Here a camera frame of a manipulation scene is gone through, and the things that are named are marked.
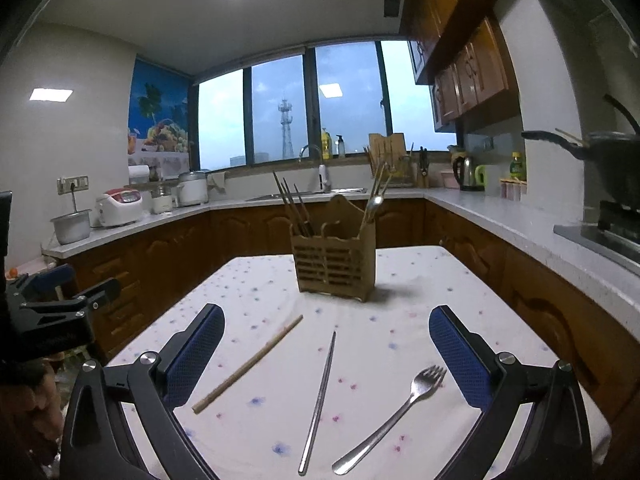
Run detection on gas stove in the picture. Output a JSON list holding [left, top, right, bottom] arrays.
[[553, 200, 640, 277]]

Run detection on steel electric kettle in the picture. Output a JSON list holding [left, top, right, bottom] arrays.
[[451, 154, 479, 192]]

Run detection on steel sink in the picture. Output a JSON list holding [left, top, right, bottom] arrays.
[[245, 187, 368, 202]]

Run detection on steel inner pot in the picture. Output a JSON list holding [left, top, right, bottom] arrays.
[[50, 210, 92, 246]]

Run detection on person's left hand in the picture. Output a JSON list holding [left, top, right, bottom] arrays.
[[0, 357, 64, 467]]

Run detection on silver rice cooker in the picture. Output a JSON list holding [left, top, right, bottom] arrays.
[[177, 171, 210, 207]]

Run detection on metal fork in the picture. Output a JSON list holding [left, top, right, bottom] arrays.
[[331, 365, 447, 476]]

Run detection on dish rack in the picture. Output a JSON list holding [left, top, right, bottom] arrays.
[[365, 155, 426, 189]]

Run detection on kitchen window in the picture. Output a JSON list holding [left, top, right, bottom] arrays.
[[192, 40, 458, 172]]

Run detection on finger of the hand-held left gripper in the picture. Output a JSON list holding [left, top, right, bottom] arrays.
[[7, 264, 77, 306], [30, 277, 122, 317]]

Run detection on white countertop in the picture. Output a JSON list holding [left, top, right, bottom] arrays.
[[42, 186, 640, 331]]

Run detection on wooden cutting board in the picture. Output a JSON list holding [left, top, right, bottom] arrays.
[[369, 132, 406, 171]]

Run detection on floral tablecloth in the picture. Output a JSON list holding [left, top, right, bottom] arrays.
[[107, 245, 614, 480]]

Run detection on wooden base cabinets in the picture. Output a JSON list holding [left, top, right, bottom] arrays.
[[47, 199, 640, 443]]

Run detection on square ceiling light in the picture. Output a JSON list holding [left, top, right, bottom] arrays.
[[29, 87, 74, 103]]

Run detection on chrome faucet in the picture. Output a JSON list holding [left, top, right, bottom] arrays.
[[299, 144, 332, 194]]

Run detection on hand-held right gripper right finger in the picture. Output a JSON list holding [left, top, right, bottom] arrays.
[[429, 304, 594, 480]]

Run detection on fruit wall poster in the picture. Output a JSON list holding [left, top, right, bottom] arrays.
[[127, 57, 193, 168]]

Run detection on black spatula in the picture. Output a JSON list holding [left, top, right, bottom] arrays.
[[602, 93, 640, 134]]

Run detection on black wok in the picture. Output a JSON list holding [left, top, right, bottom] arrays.
[[521, 130, 640, 202]]

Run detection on metal chopstick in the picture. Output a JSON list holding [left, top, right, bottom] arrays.
[[294, 183, 316, 237], [298, 331, 337, 476], [282, 177, 308, 237], [272, 171, 302, 237]]

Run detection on white and red rice cooker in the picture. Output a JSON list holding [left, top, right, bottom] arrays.
[[95, 187, 144, 229]]

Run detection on wooden upper cabinets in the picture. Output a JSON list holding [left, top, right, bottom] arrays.
[[400, 0, 522, 134]]

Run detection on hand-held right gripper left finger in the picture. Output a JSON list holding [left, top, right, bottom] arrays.
[[59, 302, 226, 480]]

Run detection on wooden utensil holder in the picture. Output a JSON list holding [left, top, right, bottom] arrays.
[[290, 195, 377, 304]]

